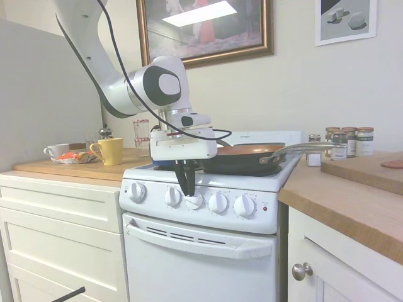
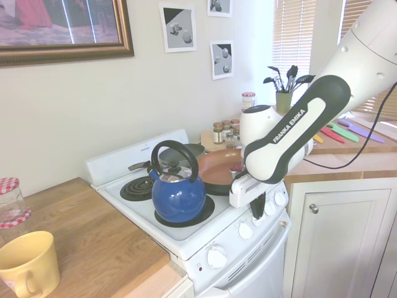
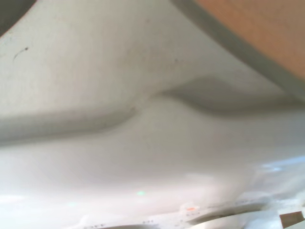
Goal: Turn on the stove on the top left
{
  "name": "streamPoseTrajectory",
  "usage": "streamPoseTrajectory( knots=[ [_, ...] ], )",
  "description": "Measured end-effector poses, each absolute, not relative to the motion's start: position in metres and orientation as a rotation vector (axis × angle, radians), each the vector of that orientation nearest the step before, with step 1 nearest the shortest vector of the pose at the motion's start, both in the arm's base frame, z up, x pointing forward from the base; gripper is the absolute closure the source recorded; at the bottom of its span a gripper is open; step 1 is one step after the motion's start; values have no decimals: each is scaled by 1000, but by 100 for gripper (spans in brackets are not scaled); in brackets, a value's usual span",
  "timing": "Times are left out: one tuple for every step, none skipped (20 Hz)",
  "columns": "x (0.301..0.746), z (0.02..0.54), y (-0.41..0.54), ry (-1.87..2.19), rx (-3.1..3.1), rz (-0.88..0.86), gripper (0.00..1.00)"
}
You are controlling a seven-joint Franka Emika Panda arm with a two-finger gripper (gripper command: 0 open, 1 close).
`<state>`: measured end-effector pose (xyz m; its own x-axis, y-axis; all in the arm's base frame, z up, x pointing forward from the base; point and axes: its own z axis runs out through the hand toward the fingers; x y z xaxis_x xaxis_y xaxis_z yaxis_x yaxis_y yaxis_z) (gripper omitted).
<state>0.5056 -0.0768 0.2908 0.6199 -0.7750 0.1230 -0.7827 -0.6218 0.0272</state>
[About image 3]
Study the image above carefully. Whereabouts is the black stove burner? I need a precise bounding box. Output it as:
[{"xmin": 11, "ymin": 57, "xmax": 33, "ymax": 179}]
[{"xmin": 0, "ymin": 0, "xmax": 37, "ymax": 38}]

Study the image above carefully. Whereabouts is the white electric stove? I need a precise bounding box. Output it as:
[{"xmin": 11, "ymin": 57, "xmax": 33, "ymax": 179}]
[{"xmin": 0, "ymin": 0, "xmax": 305, "ymax": 229}]

